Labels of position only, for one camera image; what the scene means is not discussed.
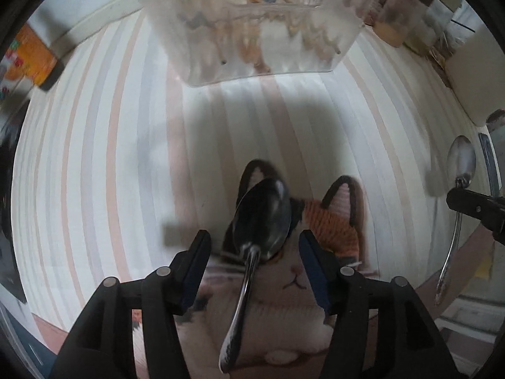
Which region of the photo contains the blue kitchen cabinet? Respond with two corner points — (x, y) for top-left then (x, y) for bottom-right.
(1, 304), (56, 378)

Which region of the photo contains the blue smartphone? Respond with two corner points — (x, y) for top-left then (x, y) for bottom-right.
(478, 133), (501, 197)

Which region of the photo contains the cream electric kettle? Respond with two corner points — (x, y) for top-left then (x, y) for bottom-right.
(445, 25), (504, 127)

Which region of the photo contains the clear plastic organizer basket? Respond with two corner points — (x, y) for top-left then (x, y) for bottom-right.
(139, 0), (371, 87)

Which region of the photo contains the dark soy sauce bottle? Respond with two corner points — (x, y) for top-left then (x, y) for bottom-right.
(1, 23), (64, 99)

